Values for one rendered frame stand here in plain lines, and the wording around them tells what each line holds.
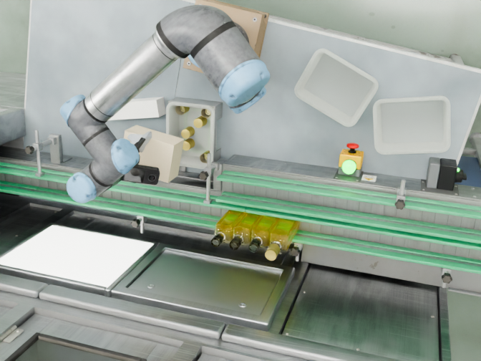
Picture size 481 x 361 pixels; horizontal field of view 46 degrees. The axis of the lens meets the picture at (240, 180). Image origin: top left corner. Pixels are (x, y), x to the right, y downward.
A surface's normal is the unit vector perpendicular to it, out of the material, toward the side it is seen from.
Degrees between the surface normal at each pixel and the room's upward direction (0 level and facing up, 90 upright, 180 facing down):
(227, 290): 90
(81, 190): 1
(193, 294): 90
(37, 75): 0
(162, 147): 0
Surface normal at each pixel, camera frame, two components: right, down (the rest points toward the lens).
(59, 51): -0.29, 0.31
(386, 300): 0.04, -0.94
